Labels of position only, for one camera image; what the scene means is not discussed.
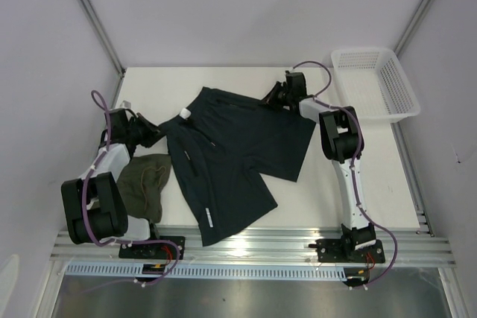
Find aluminium mounting rail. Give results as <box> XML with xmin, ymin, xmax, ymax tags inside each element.
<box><xmin>50</xmin><ymin>226</ymin><xmax>456</xmax><ymax>268</ymax></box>

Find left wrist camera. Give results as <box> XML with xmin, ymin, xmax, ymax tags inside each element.
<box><xmin>119</xmin><ymin>100</ymin><xmax>132</xmax><ymax>109</ymax></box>

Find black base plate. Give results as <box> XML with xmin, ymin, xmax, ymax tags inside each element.
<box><xmin>119</xmin><ymin>235</ymin><xmax>186</xmax><ymax>261</ymax></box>
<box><xmin>309</xmin><ymin>238</ymin><xmax>385</xmax><ymax>264</ymax></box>

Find olive green shorts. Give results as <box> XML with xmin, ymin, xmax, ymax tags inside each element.
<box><xmin>117</xmin><ymin>154</ymin><xmax>171</xmax><ymax>223</ymax></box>

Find white perforated plastic basket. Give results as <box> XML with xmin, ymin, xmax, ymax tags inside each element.
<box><xmin>331</xmin><ymin>47</ymin><xmax>421</xmax><ymax>124</ymax></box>

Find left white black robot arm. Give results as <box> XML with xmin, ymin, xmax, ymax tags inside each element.
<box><xmin>60</xmin><ymin>109</ymin><xmax>162</xmax><ymax>258</ymax></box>

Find right aluminium frame post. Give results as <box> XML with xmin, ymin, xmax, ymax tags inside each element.
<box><xmin>394</xmin><ymin>0</ymin><xmax>435</xmax><ymax>57</ymax></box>

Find dark teal shorts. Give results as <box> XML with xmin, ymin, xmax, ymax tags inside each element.
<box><xmin>159</xmin><ymin>87</ymin><xmax>315</xmax><ymax>247</ymax></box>

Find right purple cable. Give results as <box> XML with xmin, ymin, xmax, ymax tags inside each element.
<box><xmin>288</xmin><ymin>60</ymin><xmax>399</xmax><ymax>291</ymax></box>

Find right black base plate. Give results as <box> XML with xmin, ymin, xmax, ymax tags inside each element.
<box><xmin>309</xmin><ymin>238</ymin><xmax>385</xmax><ymax>264</ymax></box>

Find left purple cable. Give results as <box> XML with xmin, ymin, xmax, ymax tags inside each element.
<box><xmin>80</xmin><ymin>89</ymin><xmax>182</xmax><ymax>291</ymax></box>

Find slotted grey cable duct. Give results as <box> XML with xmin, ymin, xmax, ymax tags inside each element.
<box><xmin>66</xmin><ymin>262</ymin><xmax>347</xmax><ymax>282</ymax></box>

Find aluminium frame post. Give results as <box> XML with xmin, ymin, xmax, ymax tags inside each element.
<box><xmin>78</xmin><ymin>0</ymin><xmax>125</xmax><ymax>77</ymax></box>
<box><xmin>394</xmin><ymin>0</ymin><xmax>435</xmax><ymax>57</ymax></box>

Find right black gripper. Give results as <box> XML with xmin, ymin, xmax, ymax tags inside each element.
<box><xmin>259</xmin><ymin>82</ymin><xmax>293</xmax><ymax>112</ymax></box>

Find purple cable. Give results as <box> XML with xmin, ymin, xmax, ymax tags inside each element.
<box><xmin>80</xmin><ymin>89</ymin><xmax>182</xmax><ymax>291</ymax></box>
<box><xmin>288</xmin><ymin>60</ymin><xmax>399</xmax><ymax>291</ymax></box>

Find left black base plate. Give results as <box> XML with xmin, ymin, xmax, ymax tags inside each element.
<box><xmin>119</xmin><ymin>235</ymin><xmax>186</xmax><ymax>261</ymax></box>

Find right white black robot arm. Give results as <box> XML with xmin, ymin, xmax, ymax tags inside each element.
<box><xmin>262</xmin><ymin>71</ymin><xmax>377</xmax><ymax>261</ymax></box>

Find left aluminium frame post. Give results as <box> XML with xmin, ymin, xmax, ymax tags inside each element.
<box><xmin>78</xmin><ymin>0</ymin><xmax>125</xmax><ymax>77</ymax></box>

